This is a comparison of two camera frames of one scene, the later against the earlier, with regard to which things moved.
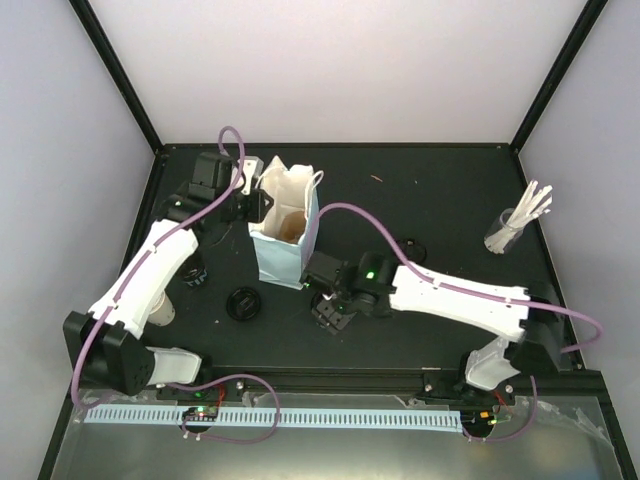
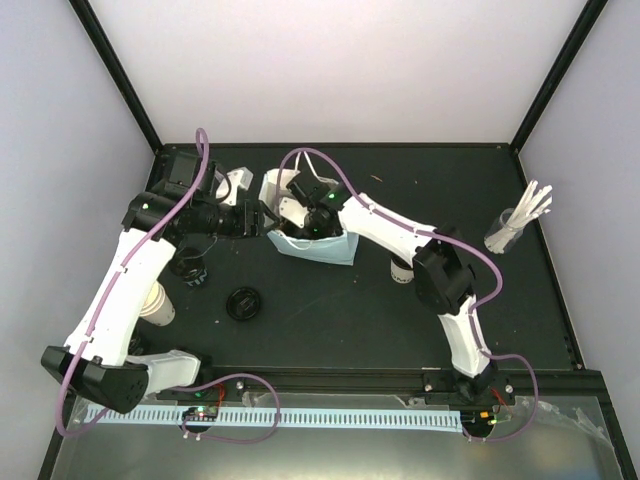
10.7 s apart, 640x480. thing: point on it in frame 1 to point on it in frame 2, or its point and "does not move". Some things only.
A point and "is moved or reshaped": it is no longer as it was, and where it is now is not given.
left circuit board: [201, 413] does not move
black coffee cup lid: [243, 303] does not move
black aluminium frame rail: [373, 384] does not move
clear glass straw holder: [501, 234] does not move
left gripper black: [256, 213] to [253, 227]
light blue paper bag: [285, 236] is moved or reshaped
